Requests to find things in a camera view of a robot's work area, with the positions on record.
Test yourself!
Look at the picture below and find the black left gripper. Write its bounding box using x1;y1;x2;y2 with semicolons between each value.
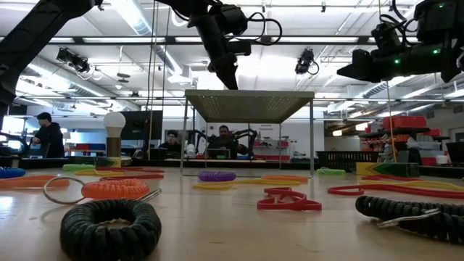
188;14;252;90

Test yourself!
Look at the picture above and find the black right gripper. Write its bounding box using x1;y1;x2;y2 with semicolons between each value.
336;46;418;83

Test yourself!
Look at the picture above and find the green spiral coil keychain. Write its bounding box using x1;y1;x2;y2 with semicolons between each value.
62;163;96;172
316;167;347;177

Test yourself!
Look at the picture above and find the purple spiral coil keychain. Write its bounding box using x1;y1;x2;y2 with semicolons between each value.
197;170;237;183

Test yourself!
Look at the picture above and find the yellow green crayon box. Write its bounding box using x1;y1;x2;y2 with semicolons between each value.
69;156;123;169
355;162;421;178

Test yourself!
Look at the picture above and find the black spiral coil keychain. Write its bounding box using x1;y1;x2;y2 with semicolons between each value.
355;195;464;244
59;188;163;261

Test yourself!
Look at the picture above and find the orange rubber band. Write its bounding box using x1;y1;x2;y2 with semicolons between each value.
0;175;70;190
260;174;310;183

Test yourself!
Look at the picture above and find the blue spiral coil keychain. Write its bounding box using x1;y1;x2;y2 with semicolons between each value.
0;167;27;180

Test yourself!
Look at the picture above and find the person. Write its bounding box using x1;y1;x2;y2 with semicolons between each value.
206;125;251;160
30;112;65;159
159;129;183;160

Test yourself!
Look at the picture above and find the black robot arms rig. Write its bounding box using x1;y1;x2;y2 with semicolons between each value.
186;128;259;160

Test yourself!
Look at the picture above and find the red plastic bin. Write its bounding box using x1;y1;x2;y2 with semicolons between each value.
382;115;428;131

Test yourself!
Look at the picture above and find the black storage rack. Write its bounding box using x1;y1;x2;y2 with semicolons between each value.
358;125;452;167

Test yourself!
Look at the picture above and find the black monitor screen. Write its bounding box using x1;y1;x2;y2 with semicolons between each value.
120;109;164;141

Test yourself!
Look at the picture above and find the overhead light bar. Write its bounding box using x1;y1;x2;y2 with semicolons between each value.
0;35;374;46

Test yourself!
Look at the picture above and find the wooden lamp with white bulb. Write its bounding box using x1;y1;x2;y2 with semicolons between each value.
103;111;133;167

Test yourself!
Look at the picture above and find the black mounted camera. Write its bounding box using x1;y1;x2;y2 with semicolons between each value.
56;46;91;74
294;48;320;76

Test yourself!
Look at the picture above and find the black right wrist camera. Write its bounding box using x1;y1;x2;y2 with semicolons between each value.
371;21;405;55

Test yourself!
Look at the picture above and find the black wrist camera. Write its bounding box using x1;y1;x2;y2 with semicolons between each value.
217;4;249;36
371;21;405;55

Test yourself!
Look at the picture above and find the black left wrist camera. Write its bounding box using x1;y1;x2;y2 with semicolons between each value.
217;4;249;36

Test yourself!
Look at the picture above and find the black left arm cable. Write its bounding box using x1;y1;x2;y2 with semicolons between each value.
170;0;283;46

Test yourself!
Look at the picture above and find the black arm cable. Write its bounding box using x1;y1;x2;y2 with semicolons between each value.
170;0;283;46
378;0;421;48

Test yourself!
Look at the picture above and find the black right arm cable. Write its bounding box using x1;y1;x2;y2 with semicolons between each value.
378;0;421;48

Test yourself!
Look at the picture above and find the orange spiral coil keychain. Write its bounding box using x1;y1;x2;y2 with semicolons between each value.
43;175;151;206

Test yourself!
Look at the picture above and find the black aluminium table frame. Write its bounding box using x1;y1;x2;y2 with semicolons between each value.
0;155;464;179

